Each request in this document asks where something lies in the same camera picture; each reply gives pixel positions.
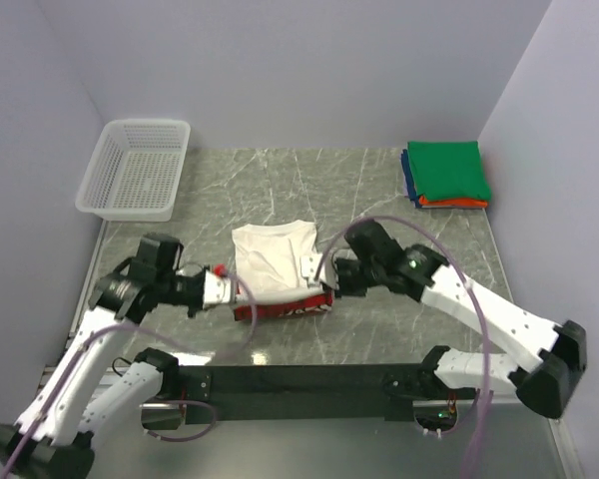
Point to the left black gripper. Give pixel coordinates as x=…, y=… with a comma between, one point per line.
x=194, y=308

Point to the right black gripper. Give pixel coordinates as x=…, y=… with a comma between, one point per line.
x=341, y=288

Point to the white t shirt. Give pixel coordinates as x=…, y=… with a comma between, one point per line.
x=268, y=260

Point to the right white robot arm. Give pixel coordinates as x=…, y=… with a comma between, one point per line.
x=536, y=359

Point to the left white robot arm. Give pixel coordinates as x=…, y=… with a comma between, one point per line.
x=58, y=434

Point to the blue folded t shirt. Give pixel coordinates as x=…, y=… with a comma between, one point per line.
x=408, y=182

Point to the white plastic basket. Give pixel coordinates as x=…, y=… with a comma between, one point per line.
x=135, y=170

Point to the orange folded t shirt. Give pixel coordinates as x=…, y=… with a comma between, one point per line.
x=456, y=203

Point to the black base beam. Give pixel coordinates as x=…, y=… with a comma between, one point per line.
x=282, y=392

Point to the green folded t shirt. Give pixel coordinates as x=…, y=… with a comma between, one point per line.
x=448, y=170

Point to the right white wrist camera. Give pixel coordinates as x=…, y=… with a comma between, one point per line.
x=318, y=269

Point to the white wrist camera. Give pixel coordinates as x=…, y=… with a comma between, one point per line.
x=224, y=287
x=318, y=269

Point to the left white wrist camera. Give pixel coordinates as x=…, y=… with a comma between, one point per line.
x=224, y=287

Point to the aluminium frame rail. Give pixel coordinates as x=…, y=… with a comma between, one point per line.
x=518, y=443

